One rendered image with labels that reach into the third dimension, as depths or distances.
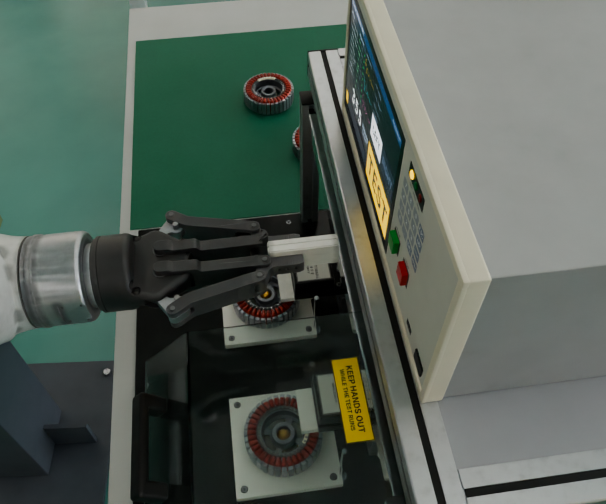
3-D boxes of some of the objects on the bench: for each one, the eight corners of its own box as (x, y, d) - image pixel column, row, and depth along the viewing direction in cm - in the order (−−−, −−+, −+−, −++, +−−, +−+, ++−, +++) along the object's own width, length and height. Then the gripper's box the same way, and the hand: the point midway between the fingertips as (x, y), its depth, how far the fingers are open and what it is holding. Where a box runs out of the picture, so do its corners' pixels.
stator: (235, 334, 104) (233, 322, 101) (230, 278, 110) (228, 266, 108) (303, 326, 105) (303, 314, 102) (294, 271, 111) (294, 258, 108)
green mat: (130, 230, 121) (129, 229, 121) (136, 41, 158) (135, 40, 158) (598, 180, 129) (599, 179, 129) (501, 11, 166) (501, 11, 166)
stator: (298, 112, 142) (297, 99, 139) (248, 119, 140) (246, 106, 137) (289, 81, 148) (288, 68, 145) (241, 87, 147) (240, 74, 144)
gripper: (108, 246, 69) (326, 222, 71) (102, 352, 61) (347, 322, 63) (90, 199, 63) (328, 175, 65) (80, 311, 55) (351, 279, 57)
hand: (303, 251), depth 64 cm, fingers closed
